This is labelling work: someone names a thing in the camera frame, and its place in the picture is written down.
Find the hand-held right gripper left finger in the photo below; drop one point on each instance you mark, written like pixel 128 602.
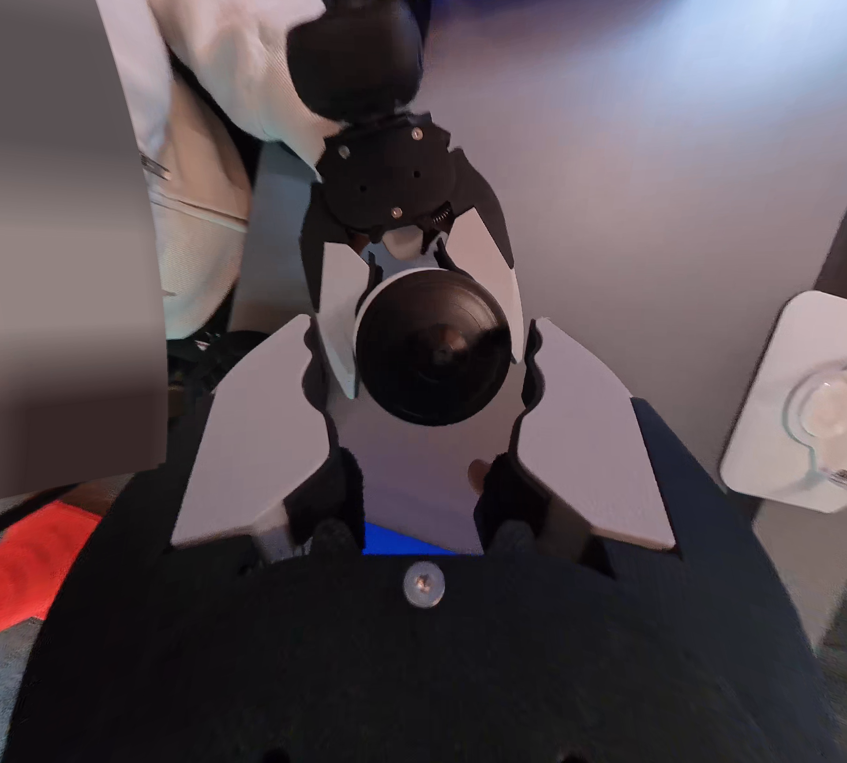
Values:
pixel 258 445

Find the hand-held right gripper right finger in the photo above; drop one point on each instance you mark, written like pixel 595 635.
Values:
pixel 589 445

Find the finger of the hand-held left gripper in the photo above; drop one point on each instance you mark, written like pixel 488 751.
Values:
pixel 496 273
pixel 341 313

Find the white plastic bottle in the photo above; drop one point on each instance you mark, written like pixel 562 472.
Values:
pixel 368 303

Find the black bottle lid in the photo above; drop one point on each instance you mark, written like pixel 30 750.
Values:
pixel 433 346

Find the person's left forearm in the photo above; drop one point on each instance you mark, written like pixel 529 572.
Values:
pixel 231 15

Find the person's white hoodie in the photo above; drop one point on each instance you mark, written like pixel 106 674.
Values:
pixel 198 247

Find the white board stand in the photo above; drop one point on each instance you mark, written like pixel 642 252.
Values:
pixel 820 412

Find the metal zipper pull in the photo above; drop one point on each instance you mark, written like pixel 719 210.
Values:
pixel 155 167

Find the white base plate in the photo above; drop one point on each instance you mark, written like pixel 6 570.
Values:
pixel 761 412

